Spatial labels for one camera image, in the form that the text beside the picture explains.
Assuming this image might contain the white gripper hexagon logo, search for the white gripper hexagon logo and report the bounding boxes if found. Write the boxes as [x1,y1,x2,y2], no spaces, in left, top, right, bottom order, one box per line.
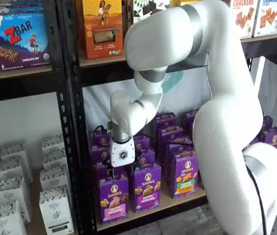
[110,137,136,182]

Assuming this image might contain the purple Annie's box pink label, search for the purple Annie's box pink label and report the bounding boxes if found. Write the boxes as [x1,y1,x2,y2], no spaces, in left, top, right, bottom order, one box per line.
[90,145,112,165]
[95,160,115,181]
[88,130,112,148]
[98,173,130,226]

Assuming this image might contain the white organic pastry box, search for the white organic pastry box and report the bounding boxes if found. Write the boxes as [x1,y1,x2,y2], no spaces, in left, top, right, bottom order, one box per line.
[41,133,66,154]
[39,164,71,191]
[0,176,33,223]
[0,156,33,184]
[42,148,69,170]
[0,141,33,163]
[0,200,28,235]
[39,185,75,235]

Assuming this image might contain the purple Annie's box orange label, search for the purple Annie's box orange label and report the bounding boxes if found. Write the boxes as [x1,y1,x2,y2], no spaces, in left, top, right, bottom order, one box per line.
[183,109,200,135]

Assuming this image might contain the orange graham cracker box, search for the orange graham cracker box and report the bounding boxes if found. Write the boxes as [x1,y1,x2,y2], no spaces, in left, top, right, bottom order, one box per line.
[82,0,125,60]

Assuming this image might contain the blue Zbar chocolate chip box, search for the blue Zbar chocolate chip box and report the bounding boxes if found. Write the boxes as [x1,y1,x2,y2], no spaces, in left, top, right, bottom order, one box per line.
[0,11,52,72]

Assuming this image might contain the purple Annie's box brown label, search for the purple Annie's box brown label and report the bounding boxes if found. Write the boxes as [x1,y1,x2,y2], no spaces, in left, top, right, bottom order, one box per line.
[260,115,274,131]
[262,125,277,151]

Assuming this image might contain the white Simple Mills cracker box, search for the white Simple Mills cracker box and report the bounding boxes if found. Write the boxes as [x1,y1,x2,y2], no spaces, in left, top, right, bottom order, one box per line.
[132,0,171,18]

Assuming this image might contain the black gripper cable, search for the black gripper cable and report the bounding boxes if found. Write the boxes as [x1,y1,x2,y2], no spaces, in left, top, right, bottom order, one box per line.
[90,124,112,138]

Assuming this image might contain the black metal shelf frame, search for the black metal shelf frame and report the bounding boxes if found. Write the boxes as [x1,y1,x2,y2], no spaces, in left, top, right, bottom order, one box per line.
[0,0,73,235]
[56,0,277,235]

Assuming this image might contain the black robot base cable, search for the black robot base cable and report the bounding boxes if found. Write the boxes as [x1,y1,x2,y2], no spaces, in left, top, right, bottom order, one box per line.
[247,165,268,235]

